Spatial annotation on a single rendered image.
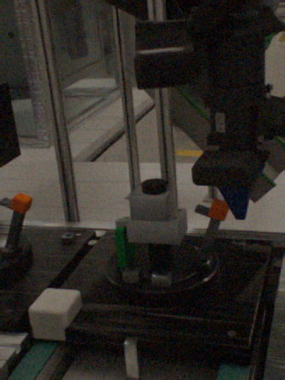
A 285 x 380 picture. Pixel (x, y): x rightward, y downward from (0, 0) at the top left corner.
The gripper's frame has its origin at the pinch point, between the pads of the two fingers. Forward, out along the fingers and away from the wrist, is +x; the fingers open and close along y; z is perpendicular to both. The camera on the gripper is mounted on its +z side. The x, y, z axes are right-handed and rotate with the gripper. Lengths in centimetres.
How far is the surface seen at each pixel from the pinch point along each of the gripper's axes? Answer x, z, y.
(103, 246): 11.6, -20.4, 6.8
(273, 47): 50, -44, 409
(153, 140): 40, -58, 151
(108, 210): 23, -35, 44
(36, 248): 11.5, -29.8, 4.9
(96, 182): 23, -44, 59
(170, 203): 1.5, -7.9, -1.0
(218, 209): 2.0, -2.2, -1.1
